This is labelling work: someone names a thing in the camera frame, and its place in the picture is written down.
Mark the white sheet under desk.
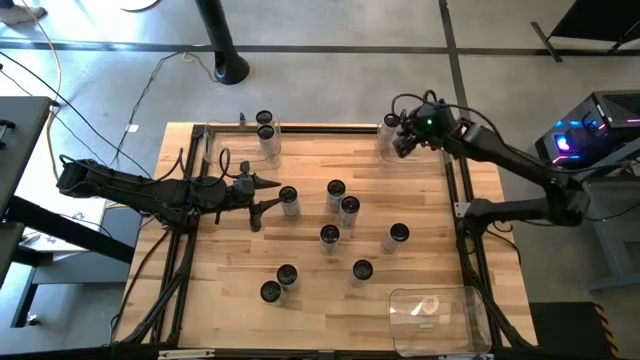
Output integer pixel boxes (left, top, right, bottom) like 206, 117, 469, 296
19, 197, 109, 254

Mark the yellow floor cable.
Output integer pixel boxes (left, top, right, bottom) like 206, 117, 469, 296
19, 0, 66, 190

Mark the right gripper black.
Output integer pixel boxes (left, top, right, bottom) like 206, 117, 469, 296
392, 102, 454, 160

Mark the black desk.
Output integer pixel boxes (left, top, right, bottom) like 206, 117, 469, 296
0, 95, 137, 330

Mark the computer case with RGB lights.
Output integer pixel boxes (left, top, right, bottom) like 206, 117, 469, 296
534, 89, 640, 175

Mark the black tower floor stand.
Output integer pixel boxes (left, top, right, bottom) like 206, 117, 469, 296
194, 0, 251, 86

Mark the white metal edge bracket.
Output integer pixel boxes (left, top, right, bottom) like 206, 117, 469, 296
157, 348, 216, 360
437, 352, 495, 360

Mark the black floor cable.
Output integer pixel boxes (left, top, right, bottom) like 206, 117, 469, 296
0, 49, 156, 181
94, 49, 221, 171

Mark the black mat with hazard stripes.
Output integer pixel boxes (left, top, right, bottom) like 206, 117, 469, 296
529, 301, 624, 360

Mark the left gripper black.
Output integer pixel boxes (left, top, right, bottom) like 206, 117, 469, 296
229, 160, 288, 232

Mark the teal palm Celsius can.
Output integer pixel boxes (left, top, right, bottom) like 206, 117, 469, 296
319, 223, 342, 256
276, 264, 302, 294
255, 123, 282, 160
254, 108, 277, 132

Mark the clear plastic bin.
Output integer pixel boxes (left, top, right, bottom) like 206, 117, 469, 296
377, 121, 449, 165
388, 285, 493, 358
202, 121, 282, 174

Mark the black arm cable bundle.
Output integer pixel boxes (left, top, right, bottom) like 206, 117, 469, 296
457, 224, 539, 351
110, 227, 199, 346

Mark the person's shoe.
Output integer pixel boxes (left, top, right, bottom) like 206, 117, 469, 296
0, 3, 49, 27

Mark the grey metal cart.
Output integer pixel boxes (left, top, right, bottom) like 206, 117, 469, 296
552, 144, 640, 294

